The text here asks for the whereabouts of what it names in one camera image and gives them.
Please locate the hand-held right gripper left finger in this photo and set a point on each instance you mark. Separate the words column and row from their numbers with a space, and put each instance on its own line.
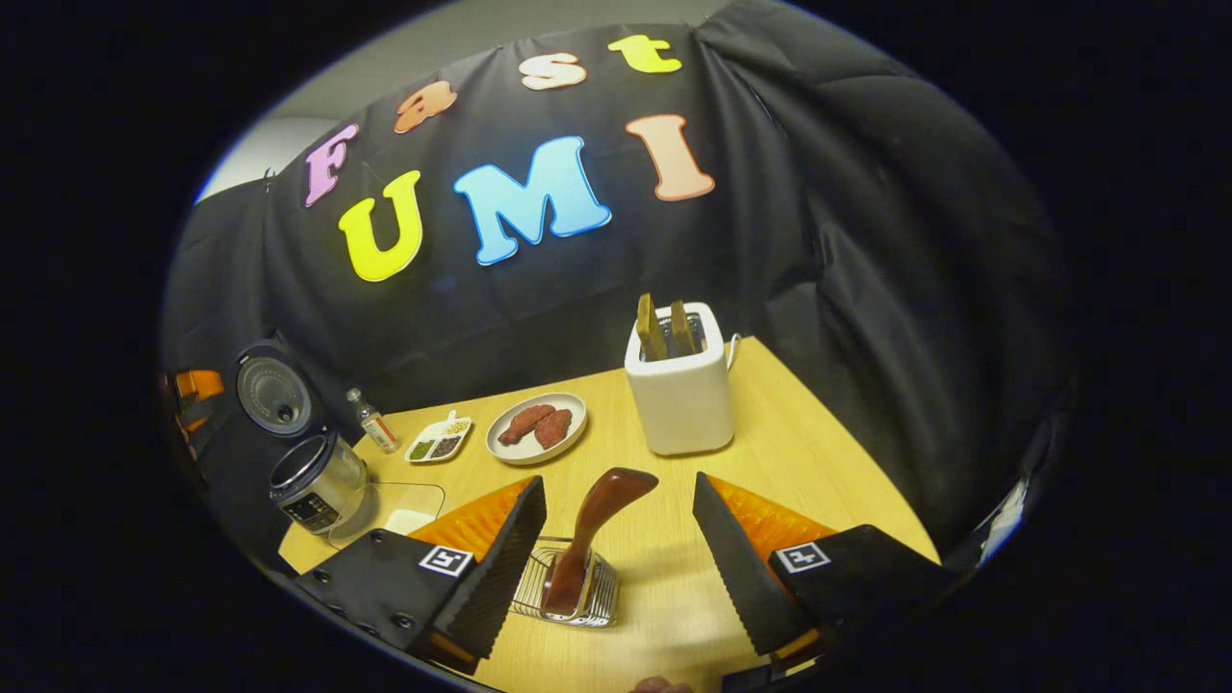
column 500, row 573

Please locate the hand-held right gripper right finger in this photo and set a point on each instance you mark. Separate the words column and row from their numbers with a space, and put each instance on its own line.
column 741, row 573

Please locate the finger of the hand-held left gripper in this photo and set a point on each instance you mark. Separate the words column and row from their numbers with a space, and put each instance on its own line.
column 192, row 423
column 199, row 384

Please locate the clear tray of rice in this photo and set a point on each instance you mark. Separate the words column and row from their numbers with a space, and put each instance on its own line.
column 409, row 522

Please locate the brown wooden spoon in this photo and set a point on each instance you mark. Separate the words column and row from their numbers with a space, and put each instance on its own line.
column 602, row 510

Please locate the dark grey rice cooker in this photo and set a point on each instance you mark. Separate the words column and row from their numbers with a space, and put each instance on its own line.
column 318, row 481

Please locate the round white plate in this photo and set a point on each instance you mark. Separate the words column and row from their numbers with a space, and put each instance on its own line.
column 520, row 452

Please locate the white divided bean dish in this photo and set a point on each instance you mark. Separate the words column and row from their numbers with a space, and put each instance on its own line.
column 438, row 443

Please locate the red meat piece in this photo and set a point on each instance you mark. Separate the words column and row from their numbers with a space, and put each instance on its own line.
column 525, row 423
column 553, row 430

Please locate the white toaster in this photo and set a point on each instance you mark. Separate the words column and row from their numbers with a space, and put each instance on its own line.
column 679, row 404

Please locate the small glass bottle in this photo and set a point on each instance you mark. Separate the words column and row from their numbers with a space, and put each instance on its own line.
column 377, row 428

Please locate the brown toast slice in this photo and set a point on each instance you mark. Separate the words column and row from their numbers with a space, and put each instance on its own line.
column 682, row 332
column 652, row 332

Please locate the black backdrop cloth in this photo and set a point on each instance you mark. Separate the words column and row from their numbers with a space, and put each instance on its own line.
column 866, row 289

